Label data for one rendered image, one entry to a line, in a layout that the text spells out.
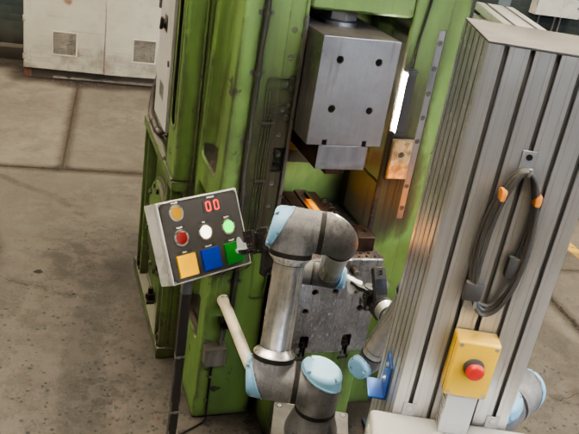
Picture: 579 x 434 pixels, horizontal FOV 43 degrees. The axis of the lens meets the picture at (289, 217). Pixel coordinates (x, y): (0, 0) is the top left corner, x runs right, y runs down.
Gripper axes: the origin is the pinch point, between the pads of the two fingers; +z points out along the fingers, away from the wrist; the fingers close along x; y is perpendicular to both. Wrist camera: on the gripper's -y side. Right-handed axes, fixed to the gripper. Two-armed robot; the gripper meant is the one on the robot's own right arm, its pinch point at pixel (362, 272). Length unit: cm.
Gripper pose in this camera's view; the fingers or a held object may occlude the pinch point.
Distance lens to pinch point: 263.2
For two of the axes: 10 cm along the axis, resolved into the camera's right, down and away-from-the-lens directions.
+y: -1.5, 9.0, 4.1
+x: 9.4, 0.0, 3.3
